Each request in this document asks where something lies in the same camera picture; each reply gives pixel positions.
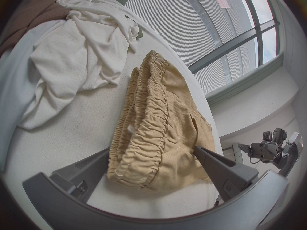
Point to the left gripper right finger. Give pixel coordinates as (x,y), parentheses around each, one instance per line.
(225,174)

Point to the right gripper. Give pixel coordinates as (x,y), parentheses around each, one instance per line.
(262,150)

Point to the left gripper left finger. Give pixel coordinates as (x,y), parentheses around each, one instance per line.
(86,174)

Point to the tan shorts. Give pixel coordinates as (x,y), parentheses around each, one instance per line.
(153,128)

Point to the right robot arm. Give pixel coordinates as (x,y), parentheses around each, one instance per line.
(290,152)

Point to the bed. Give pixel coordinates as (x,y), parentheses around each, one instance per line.
(60,152)

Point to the pale blue garment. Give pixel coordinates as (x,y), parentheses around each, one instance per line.
(14,80)

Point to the cream garment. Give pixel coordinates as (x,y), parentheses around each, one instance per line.
(84,44)

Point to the window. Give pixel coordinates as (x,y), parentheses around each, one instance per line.
(179,20)

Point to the green garment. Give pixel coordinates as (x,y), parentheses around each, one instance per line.
(140,33)

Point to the brown garment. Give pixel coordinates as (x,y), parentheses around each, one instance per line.
(31,11)

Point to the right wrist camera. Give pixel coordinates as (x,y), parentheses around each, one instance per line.
(268,136)

